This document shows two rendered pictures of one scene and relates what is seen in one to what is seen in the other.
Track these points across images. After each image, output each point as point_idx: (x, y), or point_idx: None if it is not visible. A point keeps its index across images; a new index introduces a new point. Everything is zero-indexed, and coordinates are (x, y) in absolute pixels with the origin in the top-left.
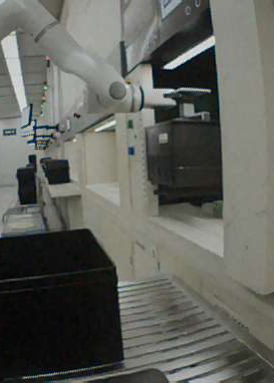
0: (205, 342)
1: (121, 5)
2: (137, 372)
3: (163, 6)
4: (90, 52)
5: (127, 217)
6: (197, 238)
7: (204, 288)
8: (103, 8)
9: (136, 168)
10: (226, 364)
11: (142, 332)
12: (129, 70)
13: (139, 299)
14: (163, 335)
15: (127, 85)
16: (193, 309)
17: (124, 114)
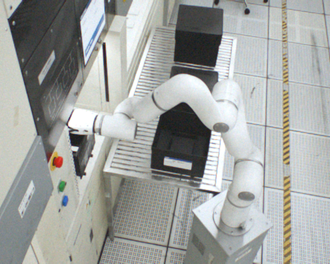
0: None
1: (32, 92)
2: None
3: (86, 55)
4: (136, 98)
5: (62, 262)
6: (97, 146)
7: (106, 148)
8: None
9: (66, 204)
10: None
11: (147, 138)
12: (55, 146)
13: (134, 157)
14: (142, 133)
15: (106, 115)
16: (122, 139)
17: (51, 196)
